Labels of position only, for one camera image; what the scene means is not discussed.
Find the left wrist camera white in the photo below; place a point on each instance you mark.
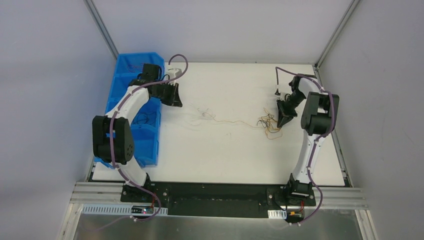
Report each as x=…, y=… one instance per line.
x=173, y=73

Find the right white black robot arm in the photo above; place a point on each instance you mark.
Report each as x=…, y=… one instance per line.
x=317, y=121

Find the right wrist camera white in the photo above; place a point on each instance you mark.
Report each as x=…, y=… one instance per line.
x=279, y=94

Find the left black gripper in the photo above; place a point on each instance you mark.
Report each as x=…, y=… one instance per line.
x=173, y=94

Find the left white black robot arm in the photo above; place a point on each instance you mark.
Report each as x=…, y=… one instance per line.
x=112, y=139

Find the corner aluminium post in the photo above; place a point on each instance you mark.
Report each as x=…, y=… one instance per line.
x=96, y=15
x=337, y=32

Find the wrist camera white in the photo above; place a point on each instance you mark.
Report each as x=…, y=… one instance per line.
x=173, y=73
x=279, y=94

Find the white slotted cable duct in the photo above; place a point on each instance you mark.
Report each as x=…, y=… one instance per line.
x=123, y=210

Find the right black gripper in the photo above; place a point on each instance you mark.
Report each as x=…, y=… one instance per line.
x=287, y=105

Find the aluminium frame rail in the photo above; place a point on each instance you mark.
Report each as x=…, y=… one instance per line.
x=340, y=198

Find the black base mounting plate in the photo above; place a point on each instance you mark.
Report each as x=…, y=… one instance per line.
x=215, y=199

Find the left corner aluminium post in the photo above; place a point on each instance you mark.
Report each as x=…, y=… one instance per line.
x=96, y=15

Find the right corner aluminium post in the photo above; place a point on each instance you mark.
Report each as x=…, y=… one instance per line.
x=337, y=32

